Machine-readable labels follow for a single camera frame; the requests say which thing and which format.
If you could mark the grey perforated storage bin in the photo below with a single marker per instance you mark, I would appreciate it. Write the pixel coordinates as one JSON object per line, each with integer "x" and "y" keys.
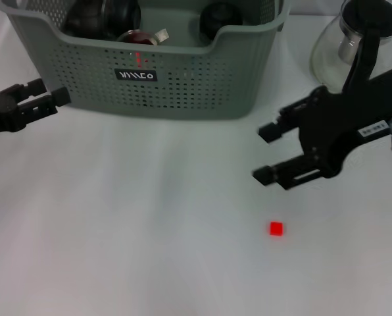
{"x": 84, "y": 82}

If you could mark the orange-red brick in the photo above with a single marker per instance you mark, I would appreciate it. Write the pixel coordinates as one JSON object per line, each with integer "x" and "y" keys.
{"x": 135, "y": 37}

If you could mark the red square brick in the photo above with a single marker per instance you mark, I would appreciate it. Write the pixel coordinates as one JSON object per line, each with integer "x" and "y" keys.
{"x": 276, "y": 228}

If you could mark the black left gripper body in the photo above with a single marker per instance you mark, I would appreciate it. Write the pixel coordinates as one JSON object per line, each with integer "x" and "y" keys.
{"x": 0, "y": 113}

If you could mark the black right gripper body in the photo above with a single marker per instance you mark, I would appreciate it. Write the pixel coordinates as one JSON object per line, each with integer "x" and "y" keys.
{"x": 347, "y": 112}

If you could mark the glass teacup black base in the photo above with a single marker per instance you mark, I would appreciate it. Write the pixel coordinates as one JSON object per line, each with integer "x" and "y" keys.
{"x": 151, "y": 39}
{"x": 123, "y": 16}
{"x": 220, "y": 19}
{"x": 84, "y": 19}

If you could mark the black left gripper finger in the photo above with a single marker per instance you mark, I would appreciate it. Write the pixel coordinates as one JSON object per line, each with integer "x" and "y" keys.
{"x": 62, "y": 96}
{"x": 36, "y": 86}

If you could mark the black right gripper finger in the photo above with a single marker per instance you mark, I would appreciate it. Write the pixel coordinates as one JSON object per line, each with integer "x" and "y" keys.
{"x": 263, "y": 174}
{"x": 270, "y": 131}

